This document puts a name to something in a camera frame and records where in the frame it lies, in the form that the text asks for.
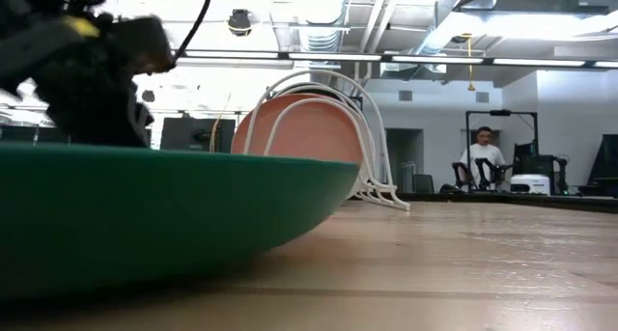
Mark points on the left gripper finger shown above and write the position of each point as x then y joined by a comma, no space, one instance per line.
142,128
96,121

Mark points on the deep green bowl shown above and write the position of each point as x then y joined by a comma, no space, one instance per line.
145,210

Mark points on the orange plate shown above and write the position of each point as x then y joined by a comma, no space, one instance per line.
309,133

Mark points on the background black robot arm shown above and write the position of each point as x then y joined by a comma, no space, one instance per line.
562,172
483,172

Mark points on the small round ceiling device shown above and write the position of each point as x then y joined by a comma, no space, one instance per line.
148,96

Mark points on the black monitor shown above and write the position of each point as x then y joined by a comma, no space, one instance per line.
193,133
536,164

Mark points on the ceiling strip light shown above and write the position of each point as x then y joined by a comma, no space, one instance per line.
607,64
335,56
437,59
538,62
232,54

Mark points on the black ceiling device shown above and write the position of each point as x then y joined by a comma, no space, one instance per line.
239,22

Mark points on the black chair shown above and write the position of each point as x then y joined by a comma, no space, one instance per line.
423,182

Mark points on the person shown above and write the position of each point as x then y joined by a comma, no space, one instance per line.
483,152

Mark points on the white printer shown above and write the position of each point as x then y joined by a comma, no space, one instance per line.
530,184

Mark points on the black slanted panel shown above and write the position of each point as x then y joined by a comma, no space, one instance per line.
606,167

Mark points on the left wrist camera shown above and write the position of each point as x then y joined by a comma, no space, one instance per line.
145,44

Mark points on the corrugated silver air duct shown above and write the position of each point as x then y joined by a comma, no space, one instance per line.
322,32

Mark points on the wall air vent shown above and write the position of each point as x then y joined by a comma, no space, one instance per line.
405,95
482,97

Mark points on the smooth silver air duct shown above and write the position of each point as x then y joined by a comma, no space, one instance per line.
434,39

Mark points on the black metal stand frame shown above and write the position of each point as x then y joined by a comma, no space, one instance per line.
500,112

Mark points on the black aluminium table frame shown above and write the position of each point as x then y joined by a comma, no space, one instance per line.
579,203

